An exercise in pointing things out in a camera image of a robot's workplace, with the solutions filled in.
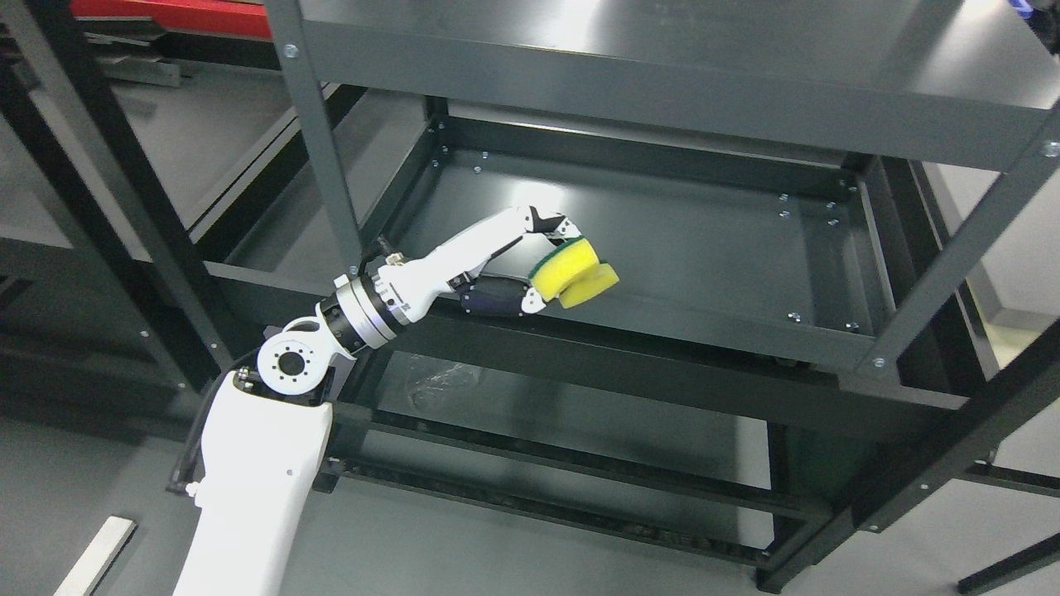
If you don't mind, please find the grey metal shelf unit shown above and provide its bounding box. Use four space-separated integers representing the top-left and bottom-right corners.
199 0 1060 593

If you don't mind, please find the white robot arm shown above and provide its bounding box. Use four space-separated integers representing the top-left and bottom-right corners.
174 263 446 595

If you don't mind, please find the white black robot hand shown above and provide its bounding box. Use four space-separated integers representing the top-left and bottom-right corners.
376 206 584 322

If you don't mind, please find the green yellow sponge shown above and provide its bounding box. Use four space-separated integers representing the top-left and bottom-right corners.
529 235 619 309

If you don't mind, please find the white floor block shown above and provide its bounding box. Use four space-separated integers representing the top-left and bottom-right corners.
53 516 137 595

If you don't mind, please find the red metal beam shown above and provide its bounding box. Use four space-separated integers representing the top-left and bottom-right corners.
70 1 272 39

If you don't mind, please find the black metal shelf rack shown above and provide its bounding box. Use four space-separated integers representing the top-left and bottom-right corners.
0 0 365 431

